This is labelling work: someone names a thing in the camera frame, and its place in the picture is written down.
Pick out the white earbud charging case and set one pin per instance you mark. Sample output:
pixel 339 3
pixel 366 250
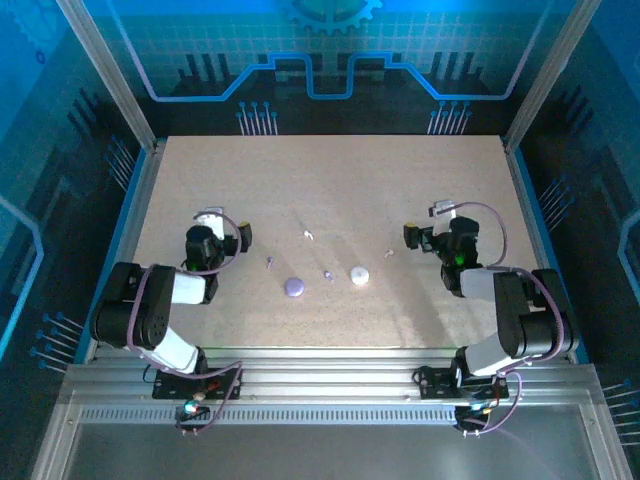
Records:
pixel 359 275

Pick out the purple earbud charging case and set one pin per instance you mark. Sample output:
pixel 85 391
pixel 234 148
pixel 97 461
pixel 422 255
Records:
pixel 294 287

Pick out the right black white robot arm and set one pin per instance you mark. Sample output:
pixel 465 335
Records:
pixel 530 320

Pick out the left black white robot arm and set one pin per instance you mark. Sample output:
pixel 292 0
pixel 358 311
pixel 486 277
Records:
pixel 130 310

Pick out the blue table edge strip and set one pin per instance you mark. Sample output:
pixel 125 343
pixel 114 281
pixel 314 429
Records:
pixel 532 200

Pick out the small LED controller board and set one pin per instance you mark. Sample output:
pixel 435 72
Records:
pixel 475 410
pixel 192 409

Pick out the grey metal platform panel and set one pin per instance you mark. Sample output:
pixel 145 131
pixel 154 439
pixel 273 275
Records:
pixel 325 450

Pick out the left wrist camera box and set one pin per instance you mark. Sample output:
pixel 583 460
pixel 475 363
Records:
pixel 215 222

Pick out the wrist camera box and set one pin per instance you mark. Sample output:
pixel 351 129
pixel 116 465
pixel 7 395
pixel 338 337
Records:
pixel 215 222
pixel 442 209

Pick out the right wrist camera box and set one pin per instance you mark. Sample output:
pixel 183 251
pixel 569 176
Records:
pixel 442 209

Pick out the aluminium table side rail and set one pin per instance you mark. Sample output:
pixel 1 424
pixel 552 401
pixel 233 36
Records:
pixel 142 200
pixel 520 200

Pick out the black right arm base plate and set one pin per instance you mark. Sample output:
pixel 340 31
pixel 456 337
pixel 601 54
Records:
pixel 435 385

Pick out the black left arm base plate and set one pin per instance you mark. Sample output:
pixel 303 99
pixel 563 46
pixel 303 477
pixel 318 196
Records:
pixel 170 387

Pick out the aluminium frame beam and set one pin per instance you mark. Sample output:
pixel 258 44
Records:
pixel 325 380

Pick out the aluminium corner post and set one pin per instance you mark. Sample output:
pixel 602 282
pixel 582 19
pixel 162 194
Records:
pixel 550 75
pixel 107 75

